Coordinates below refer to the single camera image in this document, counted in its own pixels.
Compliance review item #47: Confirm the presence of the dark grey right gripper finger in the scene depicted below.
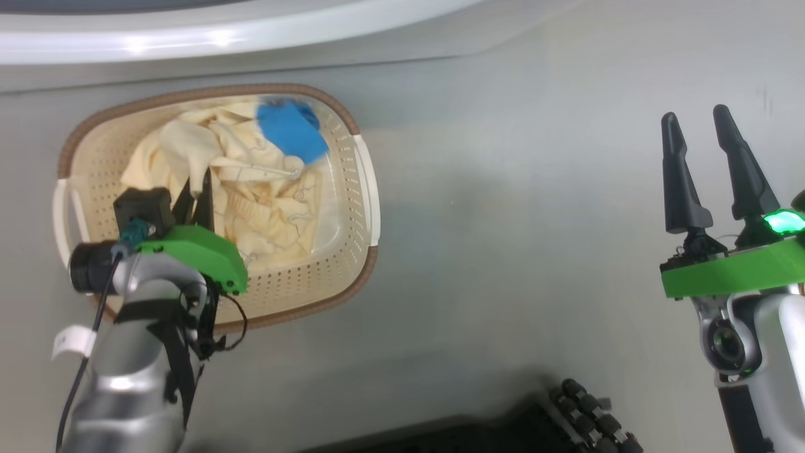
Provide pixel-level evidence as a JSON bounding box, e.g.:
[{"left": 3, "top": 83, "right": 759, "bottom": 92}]
[
  {"left": 713, "top": 104, "right": 780, "bottom": 247},
  {"left": 660, "top": 112, "right": 727, "bottom": 257}
]

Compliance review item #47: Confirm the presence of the cream perforated laundry basket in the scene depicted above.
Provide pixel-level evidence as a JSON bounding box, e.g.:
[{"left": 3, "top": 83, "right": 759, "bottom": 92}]
[{"left": 52, "top": 84, "right": 381, "bottom": 334}]

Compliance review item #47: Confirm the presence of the blue cloth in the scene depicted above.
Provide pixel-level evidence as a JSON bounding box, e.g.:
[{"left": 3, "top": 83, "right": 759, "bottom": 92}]
[{"left": 257, "top": 99, "right": 330, "bottom": 165}]

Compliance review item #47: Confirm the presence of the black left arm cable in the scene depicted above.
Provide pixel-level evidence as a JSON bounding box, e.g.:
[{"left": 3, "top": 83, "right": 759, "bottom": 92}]
[{"left": 55, "top": 249, "right": 123, "bottom": 450}]

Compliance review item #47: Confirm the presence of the white front-load washing machine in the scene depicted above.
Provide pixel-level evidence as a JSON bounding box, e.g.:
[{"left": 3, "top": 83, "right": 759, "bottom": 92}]
[{"left": 0, "top": 0, "right": 586, "bottom": 95}]

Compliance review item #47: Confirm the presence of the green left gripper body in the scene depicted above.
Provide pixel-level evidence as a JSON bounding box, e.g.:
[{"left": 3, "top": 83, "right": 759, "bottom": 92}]
[{"left": 135, "top": 225, "right": 249, "bottom": 296}]

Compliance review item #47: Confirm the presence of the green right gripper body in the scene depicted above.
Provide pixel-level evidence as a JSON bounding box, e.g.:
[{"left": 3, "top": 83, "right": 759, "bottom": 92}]
[{"left": 659, "top": 211, "right": 805, "bottom": 299}]

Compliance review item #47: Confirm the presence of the black ribbed base wheel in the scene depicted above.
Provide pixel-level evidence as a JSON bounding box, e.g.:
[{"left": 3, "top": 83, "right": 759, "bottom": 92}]
[{"left": 548, "top": 377, "right": 645, "bottom": 453}]

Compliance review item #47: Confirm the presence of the white cable tag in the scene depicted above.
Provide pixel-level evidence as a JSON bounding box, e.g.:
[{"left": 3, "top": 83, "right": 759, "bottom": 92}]
[{"left": 52, "top": 324, "right": 96, "bottom": 361}]

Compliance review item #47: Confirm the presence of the teal left camera connector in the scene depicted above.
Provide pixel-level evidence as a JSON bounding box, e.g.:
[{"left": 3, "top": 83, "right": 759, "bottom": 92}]
[{"left": 119, "top": 220, "right": 152, "bottom": 254}]

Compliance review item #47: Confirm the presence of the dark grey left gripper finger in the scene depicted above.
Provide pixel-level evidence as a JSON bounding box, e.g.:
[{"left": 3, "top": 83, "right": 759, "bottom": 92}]
[
  {"left": 192, "top": 167, "right": 214, "bottom": 230},
  {"left": 171, "top": 178, "right": 192, "bottom": 224}
]

